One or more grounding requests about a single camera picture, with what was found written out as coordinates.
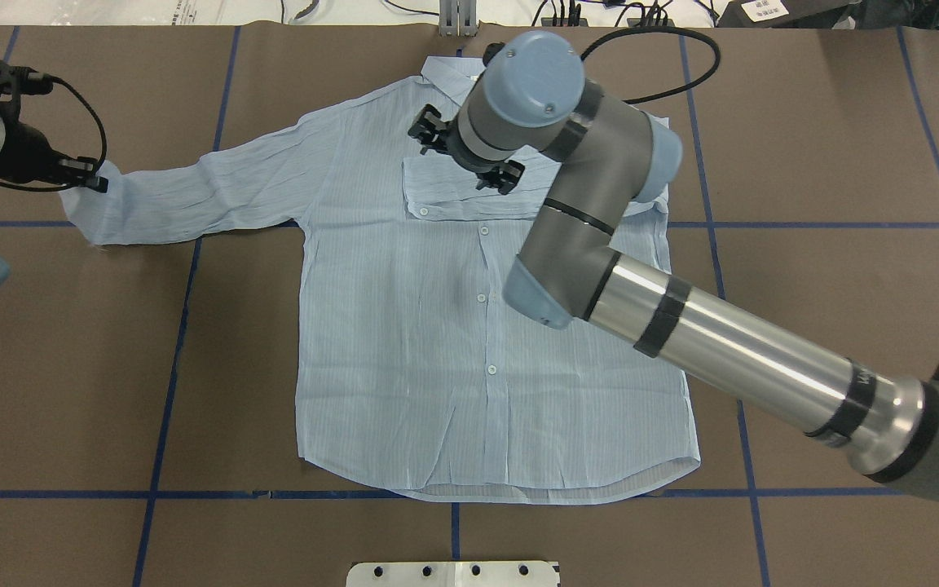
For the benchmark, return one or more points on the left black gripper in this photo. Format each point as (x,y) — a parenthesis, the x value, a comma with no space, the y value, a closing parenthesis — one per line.
(26,150)

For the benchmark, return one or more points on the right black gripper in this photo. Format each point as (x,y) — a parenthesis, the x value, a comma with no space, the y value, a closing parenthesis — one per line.
(504,175)

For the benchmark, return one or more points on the light blue button shirt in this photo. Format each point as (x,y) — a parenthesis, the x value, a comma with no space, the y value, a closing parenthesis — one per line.
(414,375)

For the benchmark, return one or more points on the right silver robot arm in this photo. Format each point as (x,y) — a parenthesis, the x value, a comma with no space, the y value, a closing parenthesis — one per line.
(534,93)

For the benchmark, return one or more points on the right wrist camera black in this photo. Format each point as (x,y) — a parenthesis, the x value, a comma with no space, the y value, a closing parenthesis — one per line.
(430,131)

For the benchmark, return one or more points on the aluminium frame post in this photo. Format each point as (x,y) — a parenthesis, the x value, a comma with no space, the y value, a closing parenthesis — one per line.
(458,18)

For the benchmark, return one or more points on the white camera pillar with base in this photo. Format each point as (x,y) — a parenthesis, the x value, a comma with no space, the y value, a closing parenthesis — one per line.
(456,573)

